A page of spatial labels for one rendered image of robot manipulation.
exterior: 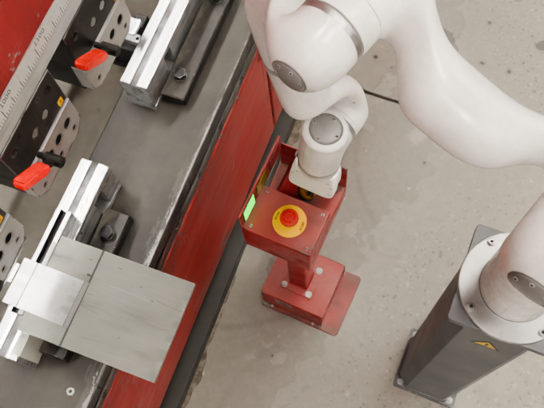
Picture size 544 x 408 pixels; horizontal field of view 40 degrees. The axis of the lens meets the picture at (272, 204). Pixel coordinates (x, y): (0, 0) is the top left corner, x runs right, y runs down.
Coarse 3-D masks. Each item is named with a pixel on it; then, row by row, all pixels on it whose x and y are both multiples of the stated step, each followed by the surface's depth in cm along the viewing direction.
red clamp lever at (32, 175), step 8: (40, 152) 110; (48, 152) 110; (48, 160) 109; (56, 160) 109; (64, 160) 110; (32, 168) 106; (40, 168) 106; (48, 168) 107; (16, 176) 104; (24, 176) 104; (32, 176) 104; (40, 176) 106; (16, 184) 103; (24, 184) 103; (32, 184) 104
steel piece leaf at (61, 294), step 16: (48, 272) 131; (32, 288) 130; (48, 288) 130; (64, 288) 130; (80, 288) 128; (32, 304) 129; (48, 304) 129; (64, 304) 129; (48, 320) 128; (64, 320) 128
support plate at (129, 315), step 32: (64, 256) 132; (96, 256) 132; (96, 288) 130; (128, 288) 129; (160, 288) 129; (192, 288) 129; (32, 320) 128; (96, 320) 128; (128, 320) 127; (160, 320) 127; (96, 352) 126; (128, 352) 126; (160, 352) 125
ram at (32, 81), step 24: (0, 0) 91; (24, 0) 96; (48, 0) 101; (72, 0) 107; (0, 24) 92; (24, 24) 97; (0, 48) 94; (24, 48) 99; (48, 48) 105; (0, 72) 96; (0, 96) 97; (24, 96) 103; (0, 144) 101
